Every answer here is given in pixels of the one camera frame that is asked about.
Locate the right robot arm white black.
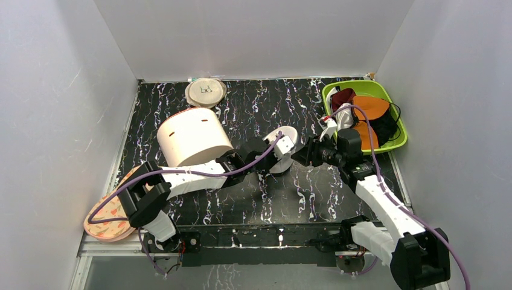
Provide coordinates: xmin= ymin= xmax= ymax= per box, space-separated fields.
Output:
xmin=292 ymin=129 xmax=451 ymax=289

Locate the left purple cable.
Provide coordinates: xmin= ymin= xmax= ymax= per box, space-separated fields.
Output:
xmin=87 ymin=130 xmax=285 ymax=277

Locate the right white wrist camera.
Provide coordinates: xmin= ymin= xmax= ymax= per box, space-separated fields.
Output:
xmin=318 ymin=116 xmax=338 ymax=141

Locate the white cloth in basin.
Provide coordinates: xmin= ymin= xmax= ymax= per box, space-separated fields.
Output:
xmin=334 ymin=103 xmax=356 ymax=131

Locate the small beige round bra bag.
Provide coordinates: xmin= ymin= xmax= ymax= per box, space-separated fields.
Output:
xmin=185 ymin=78 xmax=227 ymax=109

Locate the green plastic basin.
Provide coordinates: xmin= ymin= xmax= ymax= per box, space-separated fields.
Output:
xmin=322 ymin=79 xmax=408 ymax=154

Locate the pink floral flat laundry bag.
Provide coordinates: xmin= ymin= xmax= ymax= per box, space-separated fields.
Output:
xmin=83 ymin=165 xmax=140 ymax=242

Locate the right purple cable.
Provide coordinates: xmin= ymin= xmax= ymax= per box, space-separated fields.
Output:
xmin=319 ymin=104 xmax=472 ymax=290

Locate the large beige cylindrical laundry bag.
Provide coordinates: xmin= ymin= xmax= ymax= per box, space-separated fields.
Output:
xmin=157 ymin=108 xmax=234 ymax=167

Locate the dark red bra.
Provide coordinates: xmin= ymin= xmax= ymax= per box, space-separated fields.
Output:
xmin=330 ymin=88 xmax=356 ymax=112

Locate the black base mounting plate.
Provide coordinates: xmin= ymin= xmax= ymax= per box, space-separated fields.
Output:
xmin=142 ymin=223 xmax=375 ymax=272

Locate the purple cable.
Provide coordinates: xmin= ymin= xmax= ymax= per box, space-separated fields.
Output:
xmin=319 ymin=104 xmax=472 ymax=290
xmin=87 ymin=130 xmax=285 ymax=277

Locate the white mesh laundry bag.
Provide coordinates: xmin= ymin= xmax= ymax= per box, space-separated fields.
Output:
xmin=263 ymin=126 xmax=299 ymax=175

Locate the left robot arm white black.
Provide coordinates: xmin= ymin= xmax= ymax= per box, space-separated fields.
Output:
xmin=117 ymin=135 xmax=294 ymax=251

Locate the orange black bra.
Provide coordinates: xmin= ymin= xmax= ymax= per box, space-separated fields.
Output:
xmin=352 ymin=95 xmax=397 ymax=150

